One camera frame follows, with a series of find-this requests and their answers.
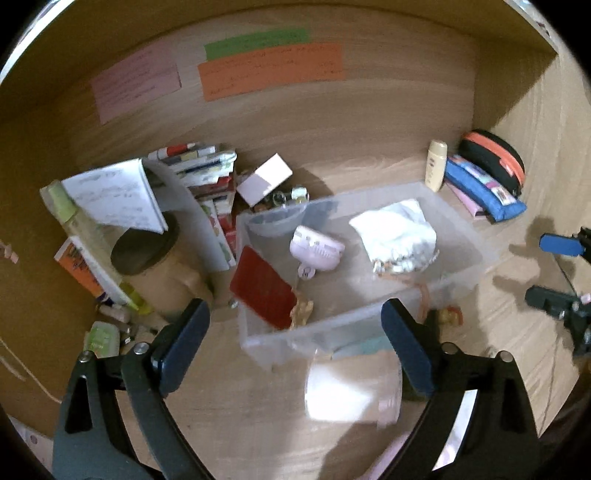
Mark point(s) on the cream plastic bottle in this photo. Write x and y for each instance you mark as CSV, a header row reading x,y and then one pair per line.
x,y
436,166

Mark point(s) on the orange paper note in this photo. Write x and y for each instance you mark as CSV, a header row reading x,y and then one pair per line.
x,y
272,71

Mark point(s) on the translucent plastic sheet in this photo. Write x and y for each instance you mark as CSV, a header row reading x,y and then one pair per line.
x,y
194,217

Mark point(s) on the orange book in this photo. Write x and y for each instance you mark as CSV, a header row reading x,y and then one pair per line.
x,y
76,265

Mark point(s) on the red white marker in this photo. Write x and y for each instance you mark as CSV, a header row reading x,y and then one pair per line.
x,y
178,151

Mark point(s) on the brown jar black lid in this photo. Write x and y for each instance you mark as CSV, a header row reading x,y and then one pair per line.
x,y
152,263

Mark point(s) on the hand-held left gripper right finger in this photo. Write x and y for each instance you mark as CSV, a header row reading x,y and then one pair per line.
x,y
406,344

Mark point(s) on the teal tube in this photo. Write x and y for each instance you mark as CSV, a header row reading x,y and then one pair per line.
x,y
364,347

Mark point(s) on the pink handheld fan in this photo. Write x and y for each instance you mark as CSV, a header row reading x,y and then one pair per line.
x,y
316,247

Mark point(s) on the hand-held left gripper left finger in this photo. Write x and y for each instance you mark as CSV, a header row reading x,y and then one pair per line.
x,y
184,344

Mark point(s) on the blue patchwork pencil case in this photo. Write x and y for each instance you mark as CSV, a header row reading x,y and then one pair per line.
x,y
485,189

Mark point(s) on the small green bottle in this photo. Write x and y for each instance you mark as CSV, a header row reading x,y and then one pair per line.
x,y
101,339

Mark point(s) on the pink paper note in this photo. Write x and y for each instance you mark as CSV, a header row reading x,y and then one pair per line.
x,y
134,83

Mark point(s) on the flat pink case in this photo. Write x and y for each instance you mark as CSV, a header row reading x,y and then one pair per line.
x,y
468,203

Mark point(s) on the white handwritten paper sheet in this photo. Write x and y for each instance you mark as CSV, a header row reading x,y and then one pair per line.
x,y
115,194

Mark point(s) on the green paper note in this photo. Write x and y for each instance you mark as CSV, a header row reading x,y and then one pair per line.
x,y
258,42

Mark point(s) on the small white cardboard box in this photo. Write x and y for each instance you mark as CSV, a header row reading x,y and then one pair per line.
x,y
265,182

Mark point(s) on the wooden desktop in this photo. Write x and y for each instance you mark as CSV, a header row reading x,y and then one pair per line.
x,y
258,429

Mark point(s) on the small yellow figurine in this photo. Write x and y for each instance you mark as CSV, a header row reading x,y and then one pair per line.
x,y
302,314

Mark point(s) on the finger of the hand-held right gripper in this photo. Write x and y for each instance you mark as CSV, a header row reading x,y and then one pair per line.
x,y
561,244
551,302

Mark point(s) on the white translucent lid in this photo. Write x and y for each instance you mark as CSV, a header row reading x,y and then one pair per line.
x,y
346,392

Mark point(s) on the black orange zip case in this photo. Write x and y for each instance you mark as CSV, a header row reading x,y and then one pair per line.
x,y
494,154

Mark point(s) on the pile of small trinkets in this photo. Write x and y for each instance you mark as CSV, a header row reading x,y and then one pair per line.
x,y
288,196

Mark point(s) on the small beige bottle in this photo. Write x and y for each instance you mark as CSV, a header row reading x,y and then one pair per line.
x,y
115,313

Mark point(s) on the stack of books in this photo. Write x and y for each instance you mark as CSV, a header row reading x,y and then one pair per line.
x,y
214,194

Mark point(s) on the white cloth pouch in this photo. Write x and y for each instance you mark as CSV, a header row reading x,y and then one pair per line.
x,y
397,235

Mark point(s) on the clear plastic storage bin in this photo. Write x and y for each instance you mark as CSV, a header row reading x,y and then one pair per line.
x,y
351,304

